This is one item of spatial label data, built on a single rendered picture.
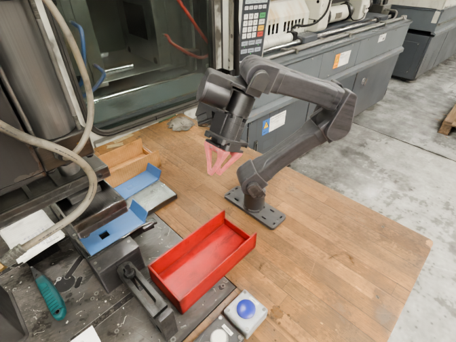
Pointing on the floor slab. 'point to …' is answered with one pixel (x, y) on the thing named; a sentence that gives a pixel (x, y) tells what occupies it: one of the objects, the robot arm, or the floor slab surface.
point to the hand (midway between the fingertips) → (214, 171)
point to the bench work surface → (294, 246)
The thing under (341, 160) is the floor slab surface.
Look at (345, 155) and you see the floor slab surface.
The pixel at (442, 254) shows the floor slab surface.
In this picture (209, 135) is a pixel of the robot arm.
